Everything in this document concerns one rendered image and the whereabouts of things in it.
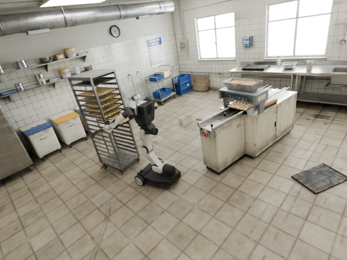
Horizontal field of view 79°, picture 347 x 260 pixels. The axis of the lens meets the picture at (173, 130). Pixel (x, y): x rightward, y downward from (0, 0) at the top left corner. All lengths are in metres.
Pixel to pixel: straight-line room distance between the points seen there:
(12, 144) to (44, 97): 1.47
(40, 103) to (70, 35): 1.84
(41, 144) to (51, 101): 1.17
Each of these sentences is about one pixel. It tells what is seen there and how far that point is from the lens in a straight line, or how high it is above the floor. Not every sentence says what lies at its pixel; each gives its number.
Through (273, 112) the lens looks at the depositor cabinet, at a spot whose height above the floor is 0.72.
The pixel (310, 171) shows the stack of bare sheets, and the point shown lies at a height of 0.02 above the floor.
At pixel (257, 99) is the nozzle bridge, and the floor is 1.11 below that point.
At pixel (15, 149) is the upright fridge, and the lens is 5.22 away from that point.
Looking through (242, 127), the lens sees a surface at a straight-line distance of 3.60.
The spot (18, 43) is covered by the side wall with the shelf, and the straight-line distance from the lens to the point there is 5.98.
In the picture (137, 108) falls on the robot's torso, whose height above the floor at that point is 1.36.
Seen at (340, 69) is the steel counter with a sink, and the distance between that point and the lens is 6.00.
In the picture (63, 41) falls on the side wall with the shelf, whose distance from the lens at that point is 6.22.
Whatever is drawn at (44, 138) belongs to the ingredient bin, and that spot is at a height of 0.51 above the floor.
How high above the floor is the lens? 2.30
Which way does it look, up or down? 26 degrees down
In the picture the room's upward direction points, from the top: 10 degrees counter-clockwise
